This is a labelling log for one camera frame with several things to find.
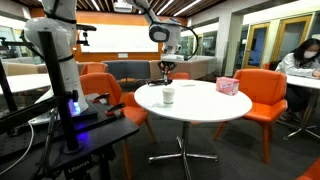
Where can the white paper cup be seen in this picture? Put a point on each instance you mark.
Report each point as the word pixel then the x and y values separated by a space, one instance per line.
pixel 168 95

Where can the pink tissue box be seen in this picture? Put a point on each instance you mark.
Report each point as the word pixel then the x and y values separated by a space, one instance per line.
pixel 228 86

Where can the orange chair by cart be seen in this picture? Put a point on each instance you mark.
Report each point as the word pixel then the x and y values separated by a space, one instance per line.
pixel 106 84

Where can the orange armchair near pink box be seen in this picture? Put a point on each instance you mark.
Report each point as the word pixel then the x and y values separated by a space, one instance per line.
pixel 267 90

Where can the round white table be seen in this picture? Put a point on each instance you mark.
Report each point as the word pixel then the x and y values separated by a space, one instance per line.
pixel 194 101
pixel 314 85

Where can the grey and beige sofa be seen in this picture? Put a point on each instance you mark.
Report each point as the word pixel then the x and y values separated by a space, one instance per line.
pixel 197 67

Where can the orange handled clamp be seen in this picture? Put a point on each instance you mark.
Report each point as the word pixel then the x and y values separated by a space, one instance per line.
pixel 111 110
pixel 103 96

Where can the woman with face mask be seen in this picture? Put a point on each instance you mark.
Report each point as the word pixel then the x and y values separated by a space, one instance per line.
pixel 303 62

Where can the black robot cart platform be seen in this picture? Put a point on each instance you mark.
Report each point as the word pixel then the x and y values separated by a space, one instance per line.
pixel 95 136

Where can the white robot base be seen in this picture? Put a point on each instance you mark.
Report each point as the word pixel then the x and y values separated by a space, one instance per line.
pixel 76 108

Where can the orange armchair behind table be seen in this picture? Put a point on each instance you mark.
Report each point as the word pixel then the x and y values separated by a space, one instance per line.
pixel 181 76

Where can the black camera stand pole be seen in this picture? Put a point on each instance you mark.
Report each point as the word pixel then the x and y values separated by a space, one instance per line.
pixel 51 60

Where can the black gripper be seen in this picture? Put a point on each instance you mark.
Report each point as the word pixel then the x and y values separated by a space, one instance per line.
pixel 165 67

